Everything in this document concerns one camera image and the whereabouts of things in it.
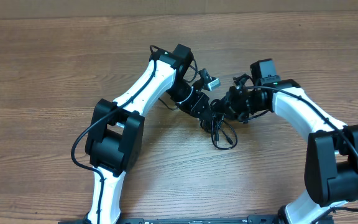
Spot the black cable two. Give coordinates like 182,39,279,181
209,118,239,151

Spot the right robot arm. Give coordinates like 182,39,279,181
211,59,358,223

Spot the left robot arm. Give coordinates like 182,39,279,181
83,44,220,223

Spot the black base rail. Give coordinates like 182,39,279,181
57,214,335,224

